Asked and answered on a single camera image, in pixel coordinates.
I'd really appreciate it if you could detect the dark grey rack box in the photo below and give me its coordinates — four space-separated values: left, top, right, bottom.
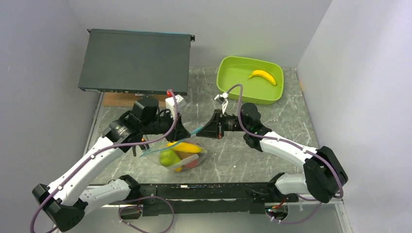
78 29 195 95

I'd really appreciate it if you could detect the clear zip top bag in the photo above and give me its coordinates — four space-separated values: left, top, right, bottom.
141 127 209 172

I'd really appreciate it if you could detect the green lime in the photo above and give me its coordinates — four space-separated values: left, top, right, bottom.
159 149 181 167

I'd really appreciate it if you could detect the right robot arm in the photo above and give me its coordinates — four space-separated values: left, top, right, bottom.
196 103 348 203

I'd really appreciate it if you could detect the yellow banana behind mango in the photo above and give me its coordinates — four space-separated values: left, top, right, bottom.
248 70 277 86

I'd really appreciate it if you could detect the aluminium frame rail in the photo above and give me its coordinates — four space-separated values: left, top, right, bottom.
71 196 351 233

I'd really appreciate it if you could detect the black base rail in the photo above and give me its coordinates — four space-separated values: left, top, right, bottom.
119 183 300 216

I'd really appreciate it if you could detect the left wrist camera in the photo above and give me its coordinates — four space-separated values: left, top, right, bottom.
165 91 186 118

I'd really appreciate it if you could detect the red apple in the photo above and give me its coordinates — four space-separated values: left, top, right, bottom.
183 158 199 169

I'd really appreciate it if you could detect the brown kiwi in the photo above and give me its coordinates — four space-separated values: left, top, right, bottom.
176 151 193 160

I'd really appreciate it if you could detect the yellow banana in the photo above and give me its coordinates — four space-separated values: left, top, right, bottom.
248 70 277 86
167 142 203 154

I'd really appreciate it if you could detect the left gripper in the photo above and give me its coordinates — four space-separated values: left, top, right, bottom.
141 108 190 143

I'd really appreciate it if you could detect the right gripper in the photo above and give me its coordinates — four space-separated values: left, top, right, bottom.
197 109 250 139

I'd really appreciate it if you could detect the green plastic bin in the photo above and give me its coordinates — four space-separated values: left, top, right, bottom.
216 56 284 105

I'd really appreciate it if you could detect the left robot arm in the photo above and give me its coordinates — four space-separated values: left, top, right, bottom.
30 95 190 232

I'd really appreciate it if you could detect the wooden block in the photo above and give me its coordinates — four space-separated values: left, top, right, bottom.
102 92 169 109

